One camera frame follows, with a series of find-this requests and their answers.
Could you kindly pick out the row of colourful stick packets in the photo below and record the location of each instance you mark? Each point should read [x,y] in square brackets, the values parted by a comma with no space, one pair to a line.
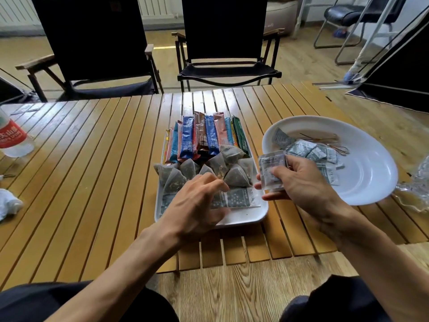
[201,137]

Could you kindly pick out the person's left leg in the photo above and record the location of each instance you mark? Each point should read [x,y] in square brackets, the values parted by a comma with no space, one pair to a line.
[33,301]

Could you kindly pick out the white metal frame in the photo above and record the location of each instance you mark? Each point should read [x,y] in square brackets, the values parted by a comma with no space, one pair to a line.
[375,30]

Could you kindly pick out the black fabric backdrop panel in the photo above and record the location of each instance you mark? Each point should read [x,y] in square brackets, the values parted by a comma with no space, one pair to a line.
[409,73]
[10,92]

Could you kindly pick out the clear patterned glass cup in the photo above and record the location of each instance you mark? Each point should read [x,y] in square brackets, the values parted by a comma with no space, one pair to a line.
[417,187]

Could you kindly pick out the person's right hand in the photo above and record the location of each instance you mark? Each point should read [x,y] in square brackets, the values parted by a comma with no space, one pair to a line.
[308,191]

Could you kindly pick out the person's left hand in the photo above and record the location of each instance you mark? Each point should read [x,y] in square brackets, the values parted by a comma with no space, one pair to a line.
[191,211]

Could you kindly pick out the clear bottle with red cap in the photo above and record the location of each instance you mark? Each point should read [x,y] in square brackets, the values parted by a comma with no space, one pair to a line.
[11,137]

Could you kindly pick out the cluster of pyramid tea bags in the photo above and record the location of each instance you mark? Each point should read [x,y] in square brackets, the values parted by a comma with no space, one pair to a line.
[234,177]

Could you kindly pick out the person's right leg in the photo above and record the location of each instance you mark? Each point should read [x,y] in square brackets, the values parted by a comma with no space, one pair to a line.
[335,301]

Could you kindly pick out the person's leg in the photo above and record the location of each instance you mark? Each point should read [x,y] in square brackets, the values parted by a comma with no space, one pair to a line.
[335,301]
[33,301]

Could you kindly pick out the white round bowl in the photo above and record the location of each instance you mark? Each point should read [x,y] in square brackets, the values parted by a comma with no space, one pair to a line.
[368,171]

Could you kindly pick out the small white pen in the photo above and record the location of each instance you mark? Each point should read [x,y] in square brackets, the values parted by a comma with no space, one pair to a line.
[26,109]

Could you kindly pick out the beige inflatable sofa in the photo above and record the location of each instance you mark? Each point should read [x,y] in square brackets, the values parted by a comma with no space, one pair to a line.
[280,16]

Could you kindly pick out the person's left forearm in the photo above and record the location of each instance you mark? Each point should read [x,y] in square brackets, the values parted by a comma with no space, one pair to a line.
[117,281]

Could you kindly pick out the black office chair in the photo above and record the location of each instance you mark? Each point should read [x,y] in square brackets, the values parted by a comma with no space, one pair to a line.
[342,13]

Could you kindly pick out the person's right forearm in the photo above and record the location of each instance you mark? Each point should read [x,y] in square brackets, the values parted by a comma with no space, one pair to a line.
[378,264]

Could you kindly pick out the small blue bundle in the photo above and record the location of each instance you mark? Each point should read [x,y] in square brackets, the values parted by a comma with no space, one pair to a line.
[340,33]

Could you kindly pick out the white wall radiator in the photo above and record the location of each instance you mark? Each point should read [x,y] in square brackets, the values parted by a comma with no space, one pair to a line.
[157,6]

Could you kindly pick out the crumpled white tissue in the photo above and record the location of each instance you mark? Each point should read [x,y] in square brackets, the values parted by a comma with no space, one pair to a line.
[8,204]

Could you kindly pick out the black folding chair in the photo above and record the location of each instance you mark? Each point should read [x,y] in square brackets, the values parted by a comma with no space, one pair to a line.
[224,26]
[94,33]

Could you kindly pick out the grey rectangular tray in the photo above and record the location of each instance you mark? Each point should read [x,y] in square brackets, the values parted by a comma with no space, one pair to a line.
[248,216]

